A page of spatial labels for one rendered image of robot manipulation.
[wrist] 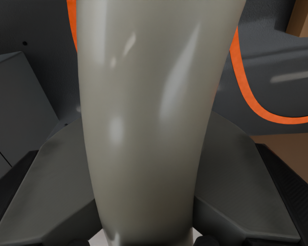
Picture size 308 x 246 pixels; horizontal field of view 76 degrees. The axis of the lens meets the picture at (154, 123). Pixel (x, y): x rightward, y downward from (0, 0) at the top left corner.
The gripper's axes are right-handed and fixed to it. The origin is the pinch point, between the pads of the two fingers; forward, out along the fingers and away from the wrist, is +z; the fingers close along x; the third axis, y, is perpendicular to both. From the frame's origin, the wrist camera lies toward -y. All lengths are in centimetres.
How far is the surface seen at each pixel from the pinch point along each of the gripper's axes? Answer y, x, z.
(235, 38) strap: 10, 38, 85
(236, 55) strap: 17, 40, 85
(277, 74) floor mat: 27, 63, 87
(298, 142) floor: 74, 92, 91
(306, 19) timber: 2, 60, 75
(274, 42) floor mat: 12, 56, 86
